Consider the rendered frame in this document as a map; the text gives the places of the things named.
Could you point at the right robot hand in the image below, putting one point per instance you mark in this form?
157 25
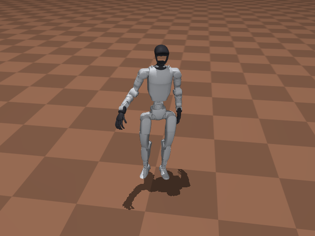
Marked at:
120 118

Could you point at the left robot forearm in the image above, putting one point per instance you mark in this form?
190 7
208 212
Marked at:
178 101

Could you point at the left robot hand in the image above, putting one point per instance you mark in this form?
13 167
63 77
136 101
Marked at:
178 114

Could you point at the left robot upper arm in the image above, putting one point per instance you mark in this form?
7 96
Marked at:
177 81

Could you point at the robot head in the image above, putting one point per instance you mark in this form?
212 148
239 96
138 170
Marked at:
161 50

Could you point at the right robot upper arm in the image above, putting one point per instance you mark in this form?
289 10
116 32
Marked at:
142 74

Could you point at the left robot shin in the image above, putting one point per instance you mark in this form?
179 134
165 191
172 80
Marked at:
165 153

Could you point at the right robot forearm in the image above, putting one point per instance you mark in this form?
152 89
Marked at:
126 101

